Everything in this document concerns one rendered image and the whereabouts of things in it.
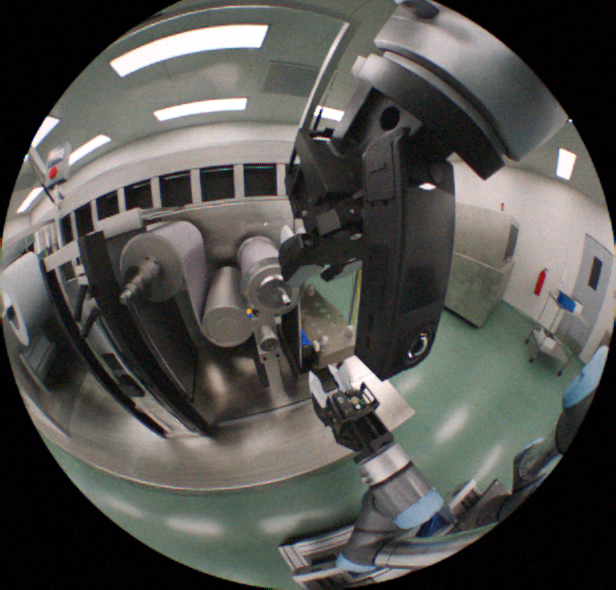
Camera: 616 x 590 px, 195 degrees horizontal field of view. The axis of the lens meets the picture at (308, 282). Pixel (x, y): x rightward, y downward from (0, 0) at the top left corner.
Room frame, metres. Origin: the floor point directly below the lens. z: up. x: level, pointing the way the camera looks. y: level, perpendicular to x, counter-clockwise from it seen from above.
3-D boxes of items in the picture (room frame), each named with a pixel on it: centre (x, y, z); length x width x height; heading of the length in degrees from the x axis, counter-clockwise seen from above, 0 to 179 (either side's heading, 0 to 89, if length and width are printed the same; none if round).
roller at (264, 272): (0.45, 0.12, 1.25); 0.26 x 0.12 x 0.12; 22
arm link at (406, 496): (-0.04, -0.14, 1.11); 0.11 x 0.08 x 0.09; 22
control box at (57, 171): (0.16, 0.59, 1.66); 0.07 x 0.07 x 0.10; 48
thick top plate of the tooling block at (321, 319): (0.56, -0.03, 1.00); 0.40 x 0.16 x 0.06; 22
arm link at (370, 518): (-0.05, -0.14, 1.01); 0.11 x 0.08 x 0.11; 159
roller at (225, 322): (0.41, 0.23, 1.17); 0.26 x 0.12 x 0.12; 22
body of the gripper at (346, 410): (0.11, -0.08, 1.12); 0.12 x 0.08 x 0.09; 22
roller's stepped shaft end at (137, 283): (0.17, 0.28, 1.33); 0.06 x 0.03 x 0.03; 22
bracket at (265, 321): (0.29, 0.09, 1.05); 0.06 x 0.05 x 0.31; 22
